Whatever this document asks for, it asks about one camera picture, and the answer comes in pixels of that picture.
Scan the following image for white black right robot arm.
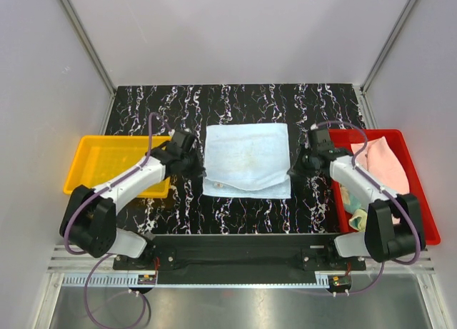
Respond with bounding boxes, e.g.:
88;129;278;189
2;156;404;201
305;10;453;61
288;123;426;270

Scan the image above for light blue towel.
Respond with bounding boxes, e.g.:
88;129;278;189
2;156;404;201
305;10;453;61
203;123;291;199

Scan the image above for red plastic tray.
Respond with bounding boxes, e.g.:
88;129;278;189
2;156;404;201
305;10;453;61
329;129;441;246

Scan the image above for black mounting base plate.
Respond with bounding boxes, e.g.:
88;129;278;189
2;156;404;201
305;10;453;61
113;233;366;287

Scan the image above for right connector box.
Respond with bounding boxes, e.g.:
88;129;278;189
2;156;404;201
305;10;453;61
331;275;352;288

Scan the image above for yellow plastic tray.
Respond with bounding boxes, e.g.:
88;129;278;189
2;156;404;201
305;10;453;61
63;136;149;195

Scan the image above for pink towel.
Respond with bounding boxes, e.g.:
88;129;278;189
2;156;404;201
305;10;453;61
349;136;410;228

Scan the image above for green yellow towel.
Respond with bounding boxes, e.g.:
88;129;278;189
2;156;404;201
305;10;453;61
340;186;368;231

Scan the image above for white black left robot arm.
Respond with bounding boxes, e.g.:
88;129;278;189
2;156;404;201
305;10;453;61
59;131;204;269

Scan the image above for connector box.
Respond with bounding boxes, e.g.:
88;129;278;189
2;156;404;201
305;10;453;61
137;274;156;285
331;275;352;288

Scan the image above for white cable duct strip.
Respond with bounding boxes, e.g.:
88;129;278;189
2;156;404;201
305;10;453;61
63;273;329;290

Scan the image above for left connector box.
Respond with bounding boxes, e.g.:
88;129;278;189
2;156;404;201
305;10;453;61
137;274;156;285

